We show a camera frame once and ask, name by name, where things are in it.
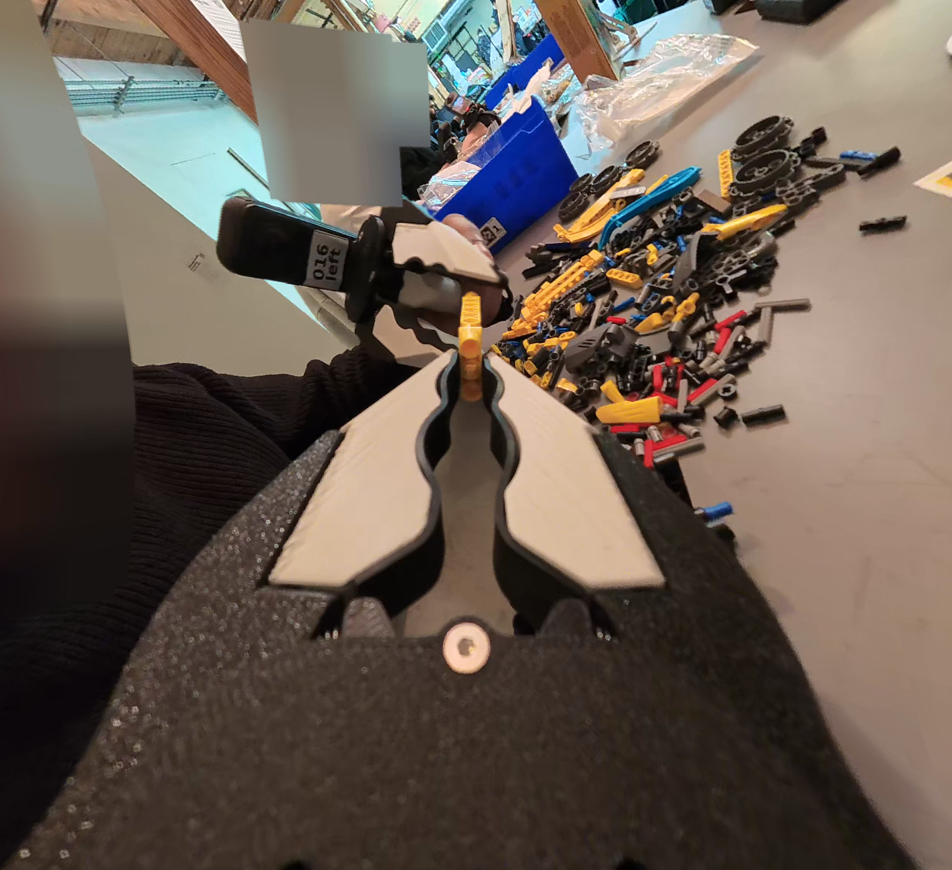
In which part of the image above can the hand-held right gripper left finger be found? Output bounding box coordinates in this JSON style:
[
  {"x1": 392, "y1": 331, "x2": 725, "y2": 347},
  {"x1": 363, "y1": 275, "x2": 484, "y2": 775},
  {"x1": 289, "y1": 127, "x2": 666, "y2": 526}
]
[{"x1": 266, "y1": 349, "x2": 460, "y2": 594}]

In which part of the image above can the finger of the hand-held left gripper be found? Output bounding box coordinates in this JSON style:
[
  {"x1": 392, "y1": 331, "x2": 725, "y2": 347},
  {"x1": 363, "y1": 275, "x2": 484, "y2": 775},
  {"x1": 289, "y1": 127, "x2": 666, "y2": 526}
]
[
  {"x1": 356, "y1": 303, "x2": 458, "y2": 355},
  {"x1": 389, "y1": 220, "x2": 513, "y2": 311}
]

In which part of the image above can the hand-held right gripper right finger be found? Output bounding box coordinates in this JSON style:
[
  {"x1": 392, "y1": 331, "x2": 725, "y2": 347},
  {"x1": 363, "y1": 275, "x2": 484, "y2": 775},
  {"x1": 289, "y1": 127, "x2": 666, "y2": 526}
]
[{"x1": 482, "y1": 353, "x2": 666, "y2": 596}]

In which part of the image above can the yellow toy beam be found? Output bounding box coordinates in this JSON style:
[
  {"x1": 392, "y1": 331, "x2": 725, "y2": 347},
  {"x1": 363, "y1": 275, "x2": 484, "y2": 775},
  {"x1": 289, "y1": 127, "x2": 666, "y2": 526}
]
[{"x1": 457, "y1": 292, "x2": 485, "y2": 402}]

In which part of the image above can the pile of toy bricks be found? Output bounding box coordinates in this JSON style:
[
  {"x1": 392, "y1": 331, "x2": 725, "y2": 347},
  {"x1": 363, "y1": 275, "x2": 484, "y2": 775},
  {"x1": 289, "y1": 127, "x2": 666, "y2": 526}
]
[{"x1": 502, "y1": 115, "x2": 904, "y2": 473}]

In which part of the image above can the person's left forearm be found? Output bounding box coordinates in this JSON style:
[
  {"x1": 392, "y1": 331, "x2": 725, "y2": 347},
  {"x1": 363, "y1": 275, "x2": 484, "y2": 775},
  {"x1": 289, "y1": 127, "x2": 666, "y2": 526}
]
[{"x1": 132, "y1": 345, "x2": 423, "y2": 514}]

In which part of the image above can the person's left hand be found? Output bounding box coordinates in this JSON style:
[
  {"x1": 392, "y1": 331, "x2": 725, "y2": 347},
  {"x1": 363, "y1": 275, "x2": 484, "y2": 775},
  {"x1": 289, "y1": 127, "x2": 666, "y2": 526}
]
[{"x1": 442, "y1": 212, "x2": 498, "y2": 267}]

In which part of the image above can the blue plastic bin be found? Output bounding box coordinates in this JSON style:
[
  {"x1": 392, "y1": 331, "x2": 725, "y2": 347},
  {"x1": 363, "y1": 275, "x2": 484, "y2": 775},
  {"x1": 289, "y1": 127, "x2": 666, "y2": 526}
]
[
  {"x1": 483, "y1": 33, "x2": 566, "y2": 112},
  {"x1": 431, "y1": 96, "x2": 581, "y2": 257}
]

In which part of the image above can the light blue plastic toy part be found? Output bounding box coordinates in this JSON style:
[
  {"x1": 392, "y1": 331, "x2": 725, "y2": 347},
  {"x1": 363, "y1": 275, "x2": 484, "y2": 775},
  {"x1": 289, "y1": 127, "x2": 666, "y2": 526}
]
[{"x1": 598, "y1": 167, "x2": 704, "y2": 253}]

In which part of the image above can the cardboard box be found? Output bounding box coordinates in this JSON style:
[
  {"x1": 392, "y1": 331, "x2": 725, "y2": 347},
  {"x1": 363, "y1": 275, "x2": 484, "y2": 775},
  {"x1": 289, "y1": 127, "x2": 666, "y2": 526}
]
[{"x1": 528, "y1": 0, "x2": 641, "y2": 82}]

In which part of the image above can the clear plastic bag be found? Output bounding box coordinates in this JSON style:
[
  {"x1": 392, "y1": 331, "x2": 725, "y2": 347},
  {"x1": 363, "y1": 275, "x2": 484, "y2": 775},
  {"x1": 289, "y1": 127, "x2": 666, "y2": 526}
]
[{"x1": 576, "y1": 33, "x2": 760, "y2": 142}]

